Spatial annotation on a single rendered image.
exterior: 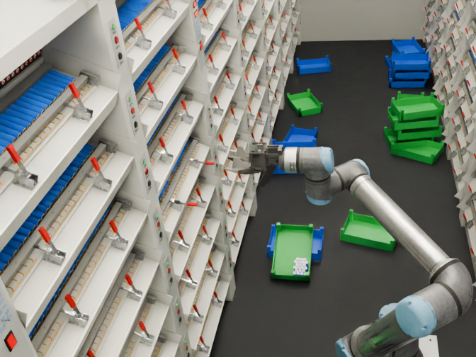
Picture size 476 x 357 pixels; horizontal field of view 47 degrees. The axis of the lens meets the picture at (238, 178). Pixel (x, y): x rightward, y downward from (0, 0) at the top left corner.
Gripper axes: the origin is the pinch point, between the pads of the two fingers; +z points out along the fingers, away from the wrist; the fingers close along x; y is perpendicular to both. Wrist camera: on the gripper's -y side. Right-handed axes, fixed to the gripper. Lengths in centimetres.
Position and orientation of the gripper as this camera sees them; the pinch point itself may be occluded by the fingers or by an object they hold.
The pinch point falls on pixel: (229, 164)
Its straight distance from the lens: 197.3
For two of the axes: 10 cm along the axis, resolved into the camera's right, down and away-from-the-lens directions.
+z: -9.7, -0.1, 2.2
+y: -1.2, -8.2, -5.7
